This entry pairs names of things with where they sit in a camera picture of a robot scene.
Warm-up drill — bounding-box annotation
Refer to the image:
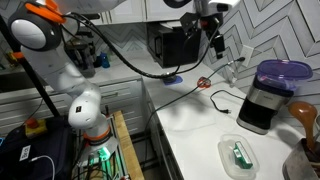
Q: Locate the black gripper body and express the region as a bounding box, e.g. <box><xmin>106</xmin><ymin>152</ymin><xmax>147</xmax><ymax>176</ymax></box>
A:
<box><xmin>199</xmin><ymin>13</ymin><xmax>223</xmax><ymax>38</ymax></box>

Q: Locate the purple plastic bowl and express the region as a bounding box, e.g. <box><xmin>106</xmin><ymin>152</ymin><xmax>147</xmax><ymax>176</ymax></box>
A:
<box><xmin>255</xmin><ymin>59</ymin><xmax>314</xmax><ymax>92</ymax></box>

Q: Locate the black microwave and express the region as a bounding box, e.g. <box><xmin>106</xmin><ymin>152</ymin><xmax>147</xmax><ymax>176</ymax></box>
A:
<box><xmin>146</xmin><ymin>22</ymin><xmax>203</xmax><ymax>69</ymax></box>

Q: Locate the red metal mould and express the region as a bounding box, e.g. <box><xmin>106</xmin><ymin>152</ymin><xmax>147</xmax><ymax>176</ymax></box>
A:
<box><xmin>197</xmin><ymin>76</ymin><xmax>212</xmax><ymax>89</ymax></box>

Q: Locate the small metal bowl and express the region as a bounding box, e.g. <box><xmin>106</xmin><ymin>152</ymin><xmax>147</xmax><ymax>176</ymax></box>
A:
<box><xmin>165</xmin><ymin>74</ymin><xmax>179</xmax><ymax>84</ymax></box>

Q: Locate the black and silver coffee maker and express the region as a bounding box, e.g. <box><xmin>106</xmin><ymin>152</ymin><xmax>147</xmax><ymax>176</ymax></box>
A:
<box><xmin>236</xmin><ymin>74</ymin><xmax>295</xmax><ymax>136</ymax></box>

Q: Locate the white upper cabinet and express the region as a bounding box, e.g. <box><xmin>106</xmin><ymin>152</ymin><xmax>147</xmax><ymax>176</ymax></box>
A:
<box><xmin>88</xmin><ymin>0</ymin><xmax>198</xmax><ymax>25</ymax></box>

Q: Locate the white cabinet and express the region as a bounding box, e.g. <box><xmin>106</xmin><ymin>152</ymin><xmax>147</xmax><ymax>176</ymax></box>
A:
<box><xmin>88</xmin><ymin>0</ymin><xmax>198</xmax><ymax>25</ymax></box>
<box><xmin>0</xmin><ymin>78</ymin><xmax>148</xmax><ymax>138</ymax></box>

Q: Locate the wooden spoon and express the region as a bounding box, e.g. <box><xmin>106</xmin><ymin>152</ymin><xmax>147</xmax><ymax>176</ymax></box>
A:
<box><xmin>288</xmin><ymin>101</ymin><xmax>318</xmax><ymax>151</ymax></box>

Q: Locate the blue bottle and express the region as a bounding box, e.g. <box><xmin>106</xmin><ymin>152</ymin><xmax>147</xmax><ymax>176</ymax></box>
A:
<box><xmin>99</xmin><ymin>52</ymin><xmax>111</xmax><ymax>69</ymax></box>

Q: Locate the green box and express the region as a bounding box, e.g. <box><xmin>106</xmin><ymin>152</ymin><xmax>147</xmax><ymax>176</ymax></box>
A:
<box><xmin>232</xmin><ymin>141</ymin><xmax>254</xmax><ymax>170</ymax></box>

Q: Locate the white lower cabinet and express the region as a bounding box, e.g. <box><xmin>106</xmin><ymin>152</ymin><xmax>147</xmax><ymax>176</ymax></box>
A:
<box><xmin>0</xmin><ymin>78</ymin><xmax>148</xmax><ymax>138</ymax></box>

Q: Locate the clear plastic container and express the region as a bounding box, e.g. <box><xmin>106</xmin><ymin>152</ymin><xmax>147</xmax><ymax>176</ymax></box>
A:
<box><xmin>217</xmin><ymin>133</ymin><xmax>261</xmax><ymax>180</ymax></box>

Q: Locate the black espresso machine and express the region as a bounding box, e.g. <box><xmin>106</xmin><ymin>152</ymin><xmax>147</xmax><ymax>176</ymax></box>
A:
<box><xmin>64</xmin><ymin>36</ymin><xmax>97</xmax><ymax>78</ymax></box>

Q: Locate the wooden board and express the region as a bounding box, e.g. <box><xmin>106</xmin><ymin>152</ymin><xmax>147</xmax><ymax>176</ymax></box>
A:
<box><xmin>113</xmin><ymin>110</ymin><xmax>145</xmax><ymax>180</ymax></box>

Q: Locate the metal utensil holder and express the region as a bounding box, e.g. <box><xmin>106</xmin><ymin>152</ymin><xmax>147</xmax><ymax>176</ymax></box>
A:
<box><xmin>282</xmin><ymin>138</ymin><xmax>320</xmax><ymax>180</ymax></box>

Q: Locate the black tripod pole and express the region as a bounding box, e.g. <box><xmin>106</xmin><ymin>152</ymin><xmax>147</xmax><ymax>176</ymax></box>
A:
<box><xmin>0</xmin><ymin>14</ymin><xmax>61</xmax><ymax>118</ymax></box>

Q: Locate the black bag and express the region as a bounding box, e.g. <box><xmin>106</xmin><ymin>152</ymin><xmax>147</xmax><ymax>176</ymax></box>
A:
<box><xmin>0</xmin><ymin>116</ymin><xmax>76</xmax><ymax>180</ymax></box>

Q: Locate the yellow emergency stop box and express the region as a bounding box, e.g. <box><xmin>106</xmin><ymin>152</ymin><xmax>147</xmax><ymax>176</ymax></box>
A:
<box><xmin>24</xmin><ymin>117</ymin><xmax>48</xmax><ymax>138</ymax></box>

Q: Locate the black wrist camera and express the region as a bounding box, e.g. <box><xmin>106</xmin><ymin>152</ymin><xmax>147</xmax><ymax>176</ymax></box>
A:
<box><xmin>179</xmin><ymin>12</ymin><xmax>201</xmax><ymax>35</ymax></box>

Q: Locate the long black power cable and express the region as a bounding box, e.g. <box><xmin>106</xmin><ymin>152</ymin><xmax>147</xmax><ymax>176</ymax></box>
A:
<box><xmin>143</xmin><ymin>56</ymin><xmax>247</xmax><ymax>168</ymax></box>

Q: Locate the white wall outlet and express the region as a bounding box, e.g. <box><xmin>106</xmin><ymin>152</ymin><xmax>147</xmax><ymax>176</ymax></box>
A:
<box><xmin>239</xmin><ymin>44</ymin><xmax>255</xmax><ymax>68</ymax></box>

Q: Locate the black coffee maker cord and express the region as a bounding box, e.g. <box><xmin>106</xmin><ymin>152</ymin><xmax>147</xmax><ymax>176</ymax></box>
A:
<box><xmin>209</xmin><ymin>89</ymin><xmax>246</xmax><ymax>115</ymax></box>

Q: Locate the black robot cable hose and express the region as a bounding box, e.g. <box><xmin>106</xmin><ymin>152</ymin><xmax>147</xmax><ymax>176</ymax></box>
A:
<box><xmin>61</xmin><ymin>12</ymin><xmax>223</xmax><ymax>80</ymax></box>

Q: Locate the brass drawer handle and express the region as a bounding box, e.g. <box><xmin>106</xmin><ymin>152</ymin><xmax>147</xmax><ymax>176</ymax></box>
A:
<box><xmin>100</xmin><ymin>91</ymin><xmax>120</xmax><ymax>100</ymax></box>

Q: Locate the white cable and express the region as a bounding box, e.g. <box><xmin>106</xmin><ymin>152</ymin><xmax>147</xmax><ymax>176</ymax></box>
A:
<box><xmin>29</xmin><ymin>154</ymin><xmax>56</xmax><ymax>180</ymax></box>

